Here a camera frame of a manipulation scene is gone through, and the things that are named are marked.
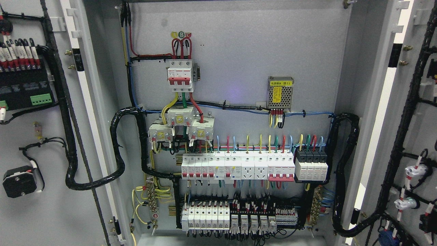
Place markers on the white current transformers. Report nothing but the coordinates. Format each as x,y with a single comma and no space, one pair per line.
181,121

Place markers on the white socket breaker row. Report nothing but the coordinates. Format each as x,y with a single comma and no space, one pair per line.
230,166

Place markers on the red main circuit breaker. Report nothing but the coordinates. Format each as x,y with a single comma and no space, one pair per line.
182,75

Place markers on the metal mesh power supply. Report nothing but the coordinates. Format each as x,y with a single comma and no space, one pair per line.
280,92

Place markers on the white lower breaker row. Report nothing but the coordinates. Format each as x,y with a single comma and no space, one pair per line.
206,216

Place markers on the relay terminal block row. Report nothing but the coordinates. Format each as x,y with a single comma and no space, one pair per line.
259,216

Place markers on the black surge protector module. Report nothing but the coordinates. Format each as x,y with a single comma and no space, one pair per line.
310,165

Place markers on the black digital power meter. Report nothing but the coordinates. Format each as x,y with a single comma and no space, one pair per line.
25,88

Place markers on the white rotary selector switch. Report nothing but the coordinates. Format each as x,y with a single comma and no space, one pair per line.
19,181

